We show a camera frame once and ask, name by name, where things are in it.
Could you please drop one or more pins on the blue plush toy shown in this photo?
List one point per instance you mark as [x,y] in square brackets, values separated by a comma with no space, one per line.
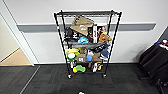
[83,40]

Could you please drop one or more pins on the pale blue cup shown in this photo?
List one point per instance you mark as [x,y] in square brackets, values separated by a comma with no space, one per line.
[89,55]

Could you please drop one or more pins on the small cardboard box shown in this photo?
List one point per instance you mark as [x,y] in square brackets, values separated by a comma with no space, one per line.
[81,58]

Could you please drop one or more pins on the yellow green toy bowls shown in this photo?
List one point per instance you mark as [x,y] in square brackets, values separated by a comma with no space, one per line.
[72,55]

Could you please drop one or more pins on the black soft bag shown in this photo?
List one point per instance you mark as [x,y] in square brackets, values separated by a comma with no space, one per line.
[99,47]

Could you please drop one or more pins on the tall black white box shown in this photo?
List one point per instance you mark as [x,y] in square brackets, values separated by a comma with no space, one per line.
[94,33]

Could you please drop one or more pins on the orange toy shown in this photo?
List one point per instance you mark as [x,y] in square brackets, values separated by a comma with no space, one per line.
[102,37]

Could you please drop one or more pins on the small black white box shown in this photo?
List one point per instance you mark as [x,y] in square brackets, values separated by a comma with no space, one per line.
[71,64]

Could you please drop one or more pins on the dark blue cap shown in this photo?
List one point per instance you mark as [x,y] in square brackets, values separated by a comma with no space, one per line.
[105,53]

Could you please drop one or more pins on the green yellow toy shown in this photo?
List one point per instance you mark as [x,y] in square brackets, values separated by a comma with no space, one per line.
[79,69]

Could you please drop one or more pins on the white orange packet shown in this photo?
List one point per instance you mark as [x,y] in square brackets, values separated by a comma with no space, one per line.
[96,66]

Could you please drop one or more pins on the box with colourful picture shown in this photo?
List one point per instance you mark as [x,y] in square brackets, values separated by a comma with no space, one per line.
[102,29]

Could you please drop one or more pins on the brown plush toy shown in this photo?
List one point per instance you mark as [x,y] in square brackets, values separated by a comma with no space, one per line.
[108,37]

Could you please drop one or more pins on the black chair with garments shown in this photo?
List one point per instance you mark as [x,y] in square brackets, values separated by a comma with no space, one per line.
[156,60]

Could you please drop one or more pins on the white door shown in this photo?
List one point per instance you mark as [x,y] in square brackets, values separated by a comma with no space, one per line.
[6,36]

